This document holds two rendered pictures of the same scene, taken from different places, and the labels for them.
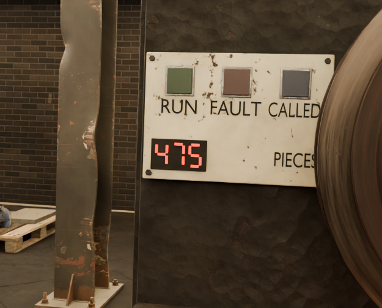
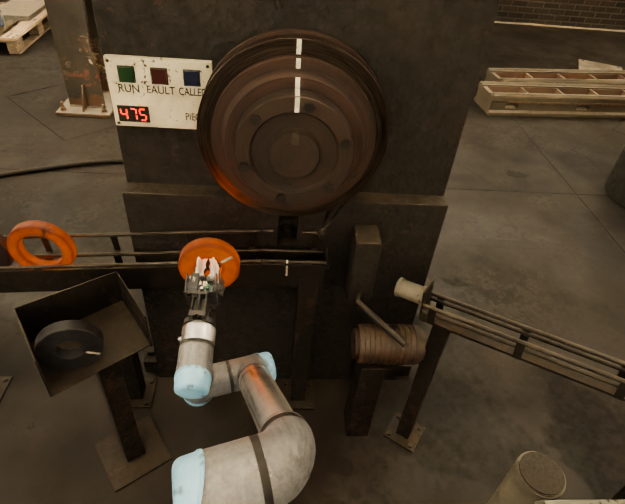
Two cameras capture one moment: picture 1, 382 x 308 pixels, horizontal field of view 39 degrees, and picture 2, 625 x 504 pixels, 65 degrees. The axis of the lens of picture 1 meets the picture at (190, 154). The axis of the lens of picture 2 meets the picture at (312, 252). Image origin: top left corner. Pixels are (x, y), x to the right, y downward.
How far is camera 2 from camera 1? 0.75 m
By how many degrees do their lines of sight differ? 39
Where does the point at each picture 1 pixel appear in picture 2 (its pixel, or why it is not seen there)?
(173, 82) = (123, 75)
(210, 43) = (140, 49)
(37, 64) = not seen: outside the picture
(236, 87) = (159, 79)
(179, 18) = (119, 32)
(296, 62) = (190, 66)
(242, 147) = (168, 110)
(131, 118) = not seen: outside the picture
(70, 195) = (61, 14)
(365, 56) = (213, 91)
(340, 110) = (204, 116)
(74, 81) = not seen: outside the picture
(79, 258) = (84, 71)
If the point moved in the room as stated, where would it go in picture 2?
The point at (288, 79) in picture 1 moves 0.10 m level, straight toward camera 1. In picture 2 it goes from (187, 76) to (180, 91)
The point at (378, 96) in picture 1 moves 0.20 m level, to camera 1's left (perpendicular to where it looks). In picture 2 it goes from (219, 113) to (128, 114)
